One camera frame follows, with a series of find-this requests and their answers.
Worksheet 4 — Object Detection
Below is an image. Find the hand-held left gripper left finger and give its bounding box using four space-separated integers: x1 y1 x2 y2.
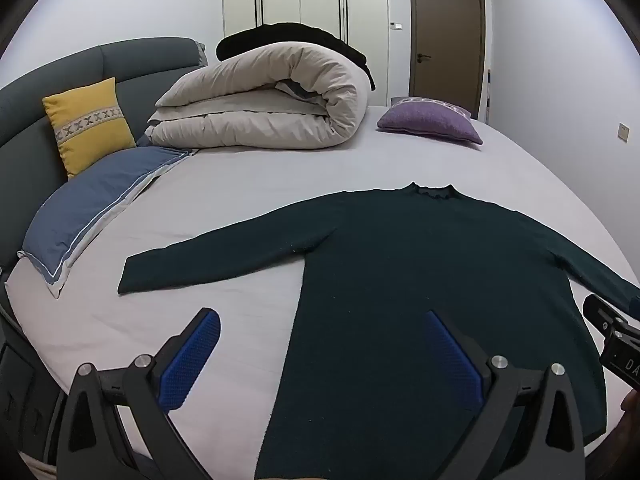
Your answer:
51 307 222 480

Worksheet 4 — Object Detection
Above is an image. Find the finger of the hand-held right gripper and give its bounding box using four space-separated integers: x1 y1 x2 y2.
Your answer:
582 294 632 341

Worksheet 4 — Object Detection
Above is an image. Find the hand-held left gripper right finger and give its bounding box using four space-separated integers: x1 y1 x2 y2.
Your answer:
424 309 587 480

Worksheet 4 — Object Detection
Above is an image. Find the dark green sweater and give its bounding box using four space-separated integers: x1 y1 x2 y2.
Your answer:
117 182 640 480

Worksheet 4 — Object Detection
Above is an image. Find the bed with grey headboard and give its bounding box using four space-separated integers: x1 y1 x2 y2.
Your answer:
0 36 640 466

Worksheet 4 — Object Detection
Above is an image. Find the dark bedside cabinet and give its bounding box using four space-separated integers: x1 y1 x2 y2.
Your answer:
0 305 68 466

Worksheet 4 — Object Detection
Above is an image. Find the blue pillow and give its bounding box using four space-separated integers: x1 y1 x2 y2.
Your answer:
17 146 193 300

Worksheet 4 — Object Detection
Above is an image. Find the purple cushion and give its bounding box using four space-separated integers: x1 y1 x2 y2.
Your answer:
376 96 484 146

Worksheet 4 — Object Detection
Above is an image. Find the yellow cushion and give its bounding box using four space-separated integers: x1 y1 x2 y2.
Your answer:
42 77 137 179

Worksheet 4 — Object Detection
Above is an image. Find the beige folded duvet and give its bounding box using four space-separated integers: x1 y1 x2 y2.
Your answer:
145 41 371 152

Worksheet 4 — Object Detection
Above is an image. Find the brown door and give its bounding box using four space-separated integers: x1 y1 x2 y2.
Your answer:
408 0 487 121

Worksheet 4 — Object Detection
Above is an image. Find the black cloth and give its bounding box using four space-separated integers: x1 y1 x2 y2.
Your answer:
215 22 377 92

